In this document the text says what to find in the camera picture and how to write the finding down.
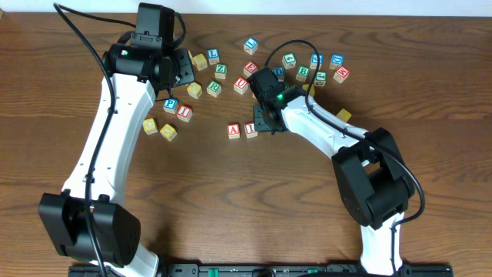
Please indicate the yellow S block ladybug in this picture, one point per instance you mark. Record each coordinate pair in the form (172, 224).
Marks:
(200, 62)

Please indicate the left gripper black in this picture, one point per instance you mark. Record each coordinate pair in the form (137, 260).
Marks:
(186, 72)

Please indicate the blue D block middle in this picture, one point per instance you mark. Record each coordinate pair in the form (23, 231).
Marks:
(279, 72)

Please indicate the yellow O block upper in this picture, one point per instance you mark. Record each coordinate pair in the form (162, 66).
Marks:
(194, 90)

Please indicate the blue d block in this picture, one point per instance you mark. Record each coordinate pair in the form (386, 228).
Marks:
(336, 61)
(279, 72)

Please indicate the blue D block right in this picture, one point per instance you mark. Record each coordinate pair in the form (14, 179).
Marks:
(336, 61)

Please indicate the red A block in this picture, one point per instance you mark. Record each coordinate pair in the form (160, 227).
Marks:
(234, 131)

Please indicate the yellow o block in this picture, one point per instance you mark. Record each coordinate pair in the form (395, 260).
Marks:
(194, 90)
(168, 132)

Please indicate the blue L block top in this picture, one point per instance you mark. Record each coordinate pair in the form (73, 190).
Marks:
(251, 45)

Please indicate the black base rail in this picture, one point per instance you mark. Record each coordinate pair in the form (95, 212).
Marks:
(344, 269)

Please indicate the yellow O block lower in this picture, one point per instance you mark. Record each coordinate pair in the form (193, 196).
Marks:
(168, 132)

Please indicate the red E block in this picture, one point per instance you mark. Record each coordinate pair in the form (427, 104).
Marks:
(250, 68)

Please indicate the yellow C block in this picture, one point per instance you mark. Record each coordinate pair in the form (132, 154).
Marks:
(150, 126)

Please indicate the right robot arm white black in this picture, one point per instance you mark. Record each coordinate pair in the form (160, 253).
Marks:
(373, 181)

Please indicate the green Z block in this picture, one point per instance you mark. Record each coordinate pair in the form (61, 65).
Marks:
(220, 71)

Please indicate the green B block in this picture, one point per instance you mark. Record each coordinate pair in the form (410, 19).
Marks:
(302, 73)

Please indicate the green R block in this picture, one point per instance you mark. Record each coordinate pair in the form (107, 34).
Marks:
(214, 88)

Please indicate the blue l block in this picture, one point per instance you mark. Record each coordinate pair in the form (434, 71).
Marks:
(213, 55)
(251, 45)

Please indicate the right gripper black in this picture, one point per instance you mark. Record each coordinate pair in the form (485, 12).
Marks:
(258, 120)

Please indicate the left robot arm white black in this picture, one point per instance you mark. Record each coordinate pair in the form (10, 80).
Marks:
(87, 219)

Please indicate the yellow block far right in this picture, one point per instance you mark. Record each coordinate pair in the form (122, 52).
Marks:
(344, 115)

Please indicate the blue L block left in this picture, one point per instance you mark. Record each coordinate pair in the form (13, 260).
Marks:
(213, 55)

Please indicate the red i block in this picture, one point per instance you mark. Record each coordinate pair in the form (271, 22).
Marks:
(184, 113)
(250, 130)

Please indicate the red U block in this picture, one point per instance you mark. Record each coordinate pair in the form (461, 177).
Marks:
(241, 85)

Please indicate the green 4 block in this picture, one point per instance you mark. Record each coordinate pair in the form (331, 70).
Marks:
(289, 60)

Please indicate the blue P block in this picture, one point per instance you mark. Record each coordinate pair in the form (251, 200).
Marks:
(170, 105)

